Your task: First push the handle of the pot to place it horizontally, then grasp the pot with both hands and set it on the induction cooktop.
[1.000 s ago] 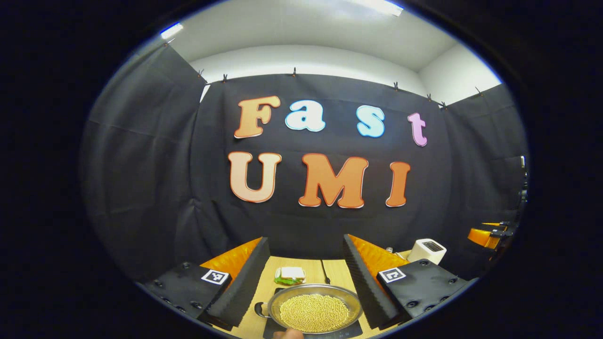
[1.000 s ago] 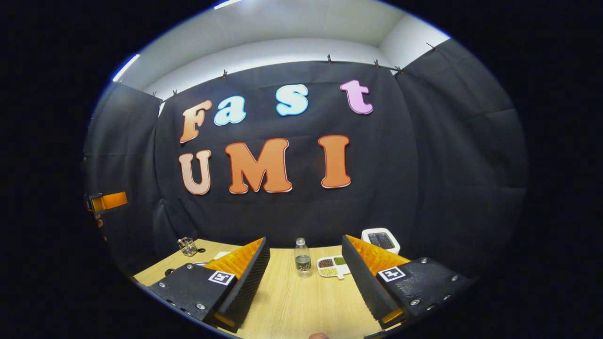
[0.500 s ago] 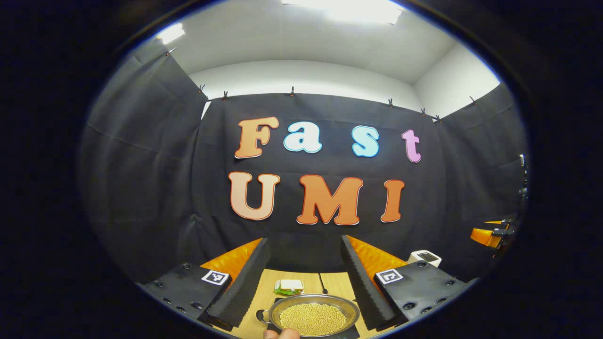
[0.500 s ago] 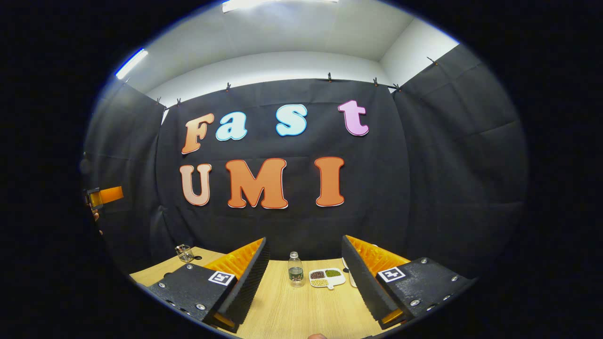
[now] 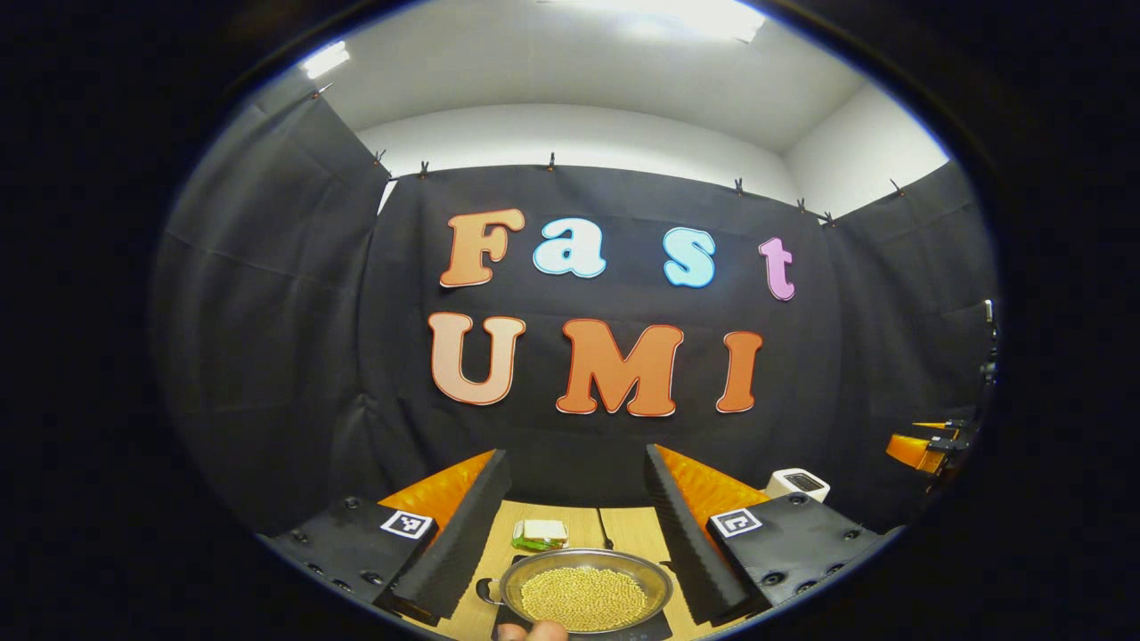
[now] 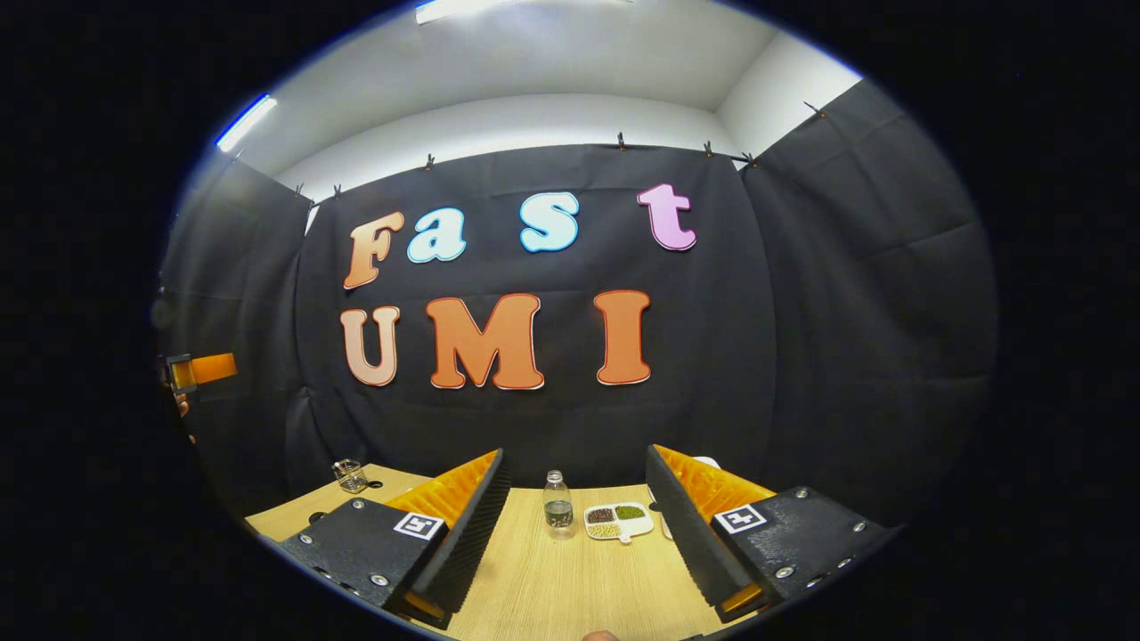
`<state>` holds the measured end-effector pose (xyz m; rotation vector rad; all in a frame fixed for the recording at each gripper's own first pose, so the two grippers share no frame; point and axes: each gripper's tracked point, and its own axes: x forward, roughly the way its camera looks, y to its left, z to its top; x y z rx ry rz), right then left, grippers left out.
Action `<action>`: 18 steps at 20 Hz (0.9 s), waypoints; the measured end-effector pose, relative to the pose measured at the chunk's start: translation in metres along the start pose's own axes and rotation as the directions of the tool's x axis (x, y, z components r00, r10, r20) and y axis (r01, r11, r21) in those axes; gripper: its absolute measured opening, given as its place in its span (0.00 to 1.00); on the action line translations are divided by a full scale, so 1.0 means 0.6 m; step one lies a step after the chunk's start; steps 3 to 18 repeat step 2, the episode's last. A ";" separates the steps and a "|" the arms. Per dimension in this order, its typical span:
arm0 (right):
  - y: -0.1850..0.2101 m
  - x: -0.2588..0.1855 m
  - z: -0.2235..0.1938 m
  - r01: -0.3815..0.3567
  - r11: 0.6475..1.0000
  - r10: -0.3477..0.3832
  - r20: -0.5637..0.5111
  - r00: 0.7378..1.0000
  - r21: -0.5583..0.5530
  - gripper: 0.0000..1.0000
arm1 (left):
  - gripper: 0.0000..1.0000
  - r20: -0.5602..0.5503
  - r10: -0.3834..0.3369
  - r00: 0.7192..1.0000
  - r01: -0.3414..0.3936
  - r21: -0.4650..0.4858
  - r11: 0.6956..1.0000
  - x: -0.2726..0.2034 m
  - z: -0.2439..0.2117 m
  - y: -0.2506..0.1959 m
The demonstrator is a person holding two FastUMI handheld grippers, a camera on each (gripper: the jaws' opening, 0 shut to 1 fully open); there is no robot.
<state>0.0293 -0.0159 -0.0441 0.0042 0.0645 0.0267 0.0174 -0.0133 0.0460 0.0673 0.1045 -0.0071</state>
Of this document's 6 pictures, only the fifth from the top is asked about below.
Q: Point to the pile of yellow soybeans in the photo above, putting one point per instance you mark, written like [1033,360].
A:
[583,596]

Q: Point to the black induction cooktop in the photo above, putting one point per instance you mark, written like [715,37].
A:
[655,630]

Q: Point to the stainless steel pot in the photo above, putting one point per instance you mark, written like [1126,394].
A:
[534,563]

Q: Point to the narrow ceiling light strip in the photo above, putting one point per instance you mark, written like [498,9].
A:
[325,60]

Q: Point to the sandwich with green filling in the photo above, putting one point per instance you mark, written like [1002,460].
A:
[543,531]

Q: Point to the row of black cloth clips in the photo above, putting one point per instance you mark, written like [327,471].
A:
[551,161]

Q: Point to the white toaster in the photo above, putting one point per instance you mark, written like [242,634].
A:
[784,490]

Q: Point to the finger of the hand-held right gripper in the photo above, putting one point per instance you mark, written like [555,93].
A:
[913,451]
[931,425]

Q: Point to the large ceiling light panel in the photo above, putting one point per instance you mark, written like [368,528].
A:
[677,18]

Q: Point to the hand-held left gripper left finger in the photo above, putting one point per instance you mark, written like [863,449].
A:
[459,547]

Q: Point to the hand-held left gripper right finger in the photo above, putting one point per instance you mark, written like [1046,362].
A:
[690,552]

